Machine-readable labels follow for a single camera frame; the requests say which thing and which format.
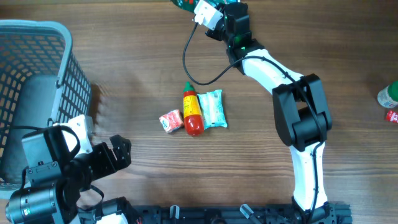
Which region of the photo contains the green 3M gloves package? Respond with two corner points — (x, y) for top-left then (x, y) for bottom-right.
(170, 0), (240, 12)

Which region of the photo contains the red white snack packet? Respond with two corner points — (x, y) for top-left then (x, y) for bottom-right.
(159, 110), (184, 133)

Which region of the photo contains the red sauce bottle green cap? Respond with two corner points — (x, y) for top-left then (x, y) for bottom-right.
(183, 82), (204, 136)

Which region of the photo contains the mint green white pouch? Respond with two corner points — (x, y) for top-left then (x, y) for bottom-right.
(197, 90), (228, 129)

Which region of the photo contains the green lid jar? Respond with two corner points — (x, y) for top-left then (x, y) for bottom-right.
(377, 81), (398, 109)

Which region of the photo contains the small red snack bar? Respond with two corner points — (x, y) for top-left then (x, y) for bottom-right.
(385, 110), (398, 123)

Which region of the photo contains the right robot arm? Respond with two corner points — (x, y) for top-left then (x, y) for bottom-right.
(195, 1), (332, 223)

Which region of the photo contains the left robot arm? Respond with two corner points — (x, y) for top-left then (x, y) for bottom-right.
(5, 126), (132, 223)

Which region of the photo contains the grey plastic shopping basket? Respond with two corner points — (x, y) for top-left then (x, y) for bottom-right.
(1, 20), (92, 200)

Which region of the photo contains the black right camera cable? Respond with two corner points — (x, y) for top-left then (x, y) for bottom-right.
(182, 22), (324, 218)

